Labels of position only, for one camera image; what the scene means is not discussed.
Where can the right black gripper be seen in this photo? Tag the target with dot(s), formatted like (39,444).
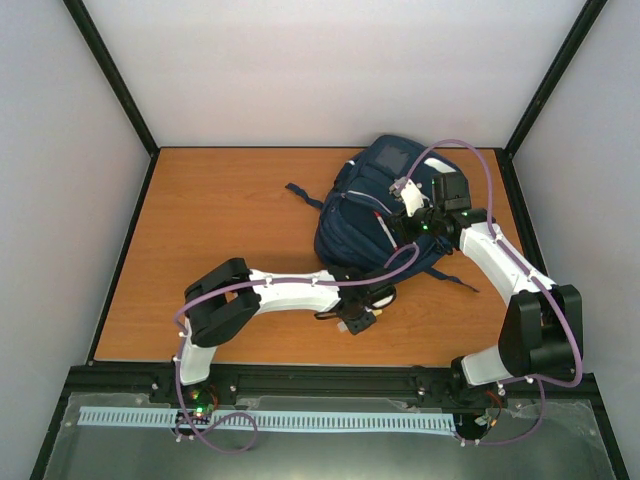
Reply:
(402,227)

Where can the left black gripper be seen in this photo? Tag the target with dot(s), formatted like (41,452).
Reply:
(357,327)

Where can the yellow highlighter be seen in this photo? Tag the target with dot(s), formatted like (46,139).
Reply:
(342,328)

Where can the navy blue backpack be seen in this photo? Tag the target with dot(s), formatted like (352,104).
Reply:
(354,228)

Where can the red cap marker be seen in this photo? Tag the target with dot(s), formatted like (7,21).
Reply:
(386,230)

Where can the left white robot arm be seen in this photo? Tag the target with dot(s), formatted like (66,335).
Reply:
(220,304)

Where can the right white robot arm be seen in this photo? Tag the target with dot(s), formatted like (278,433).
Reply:
(543,322)

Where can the small circuit board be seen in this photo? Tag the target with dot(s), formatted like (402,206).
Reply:
(202,405)

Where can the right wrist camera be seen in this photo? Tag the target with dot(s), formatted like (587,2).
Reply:
(410,195)

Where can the right black frame post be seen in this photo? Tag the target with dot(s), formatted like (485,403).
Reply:
(563,58)

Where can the black frame post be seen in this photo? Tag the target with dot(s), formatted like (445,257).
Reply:
(87,28)
(563,58)

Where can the light blue cable duct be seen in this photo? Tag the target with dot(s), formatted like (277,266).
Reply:
(270,421)

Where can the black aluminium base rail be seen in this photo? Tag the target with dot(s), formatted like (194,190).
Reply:
(438,388)

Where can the left black frame post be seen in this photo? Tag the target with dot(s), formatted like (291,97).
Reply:
(87,28)

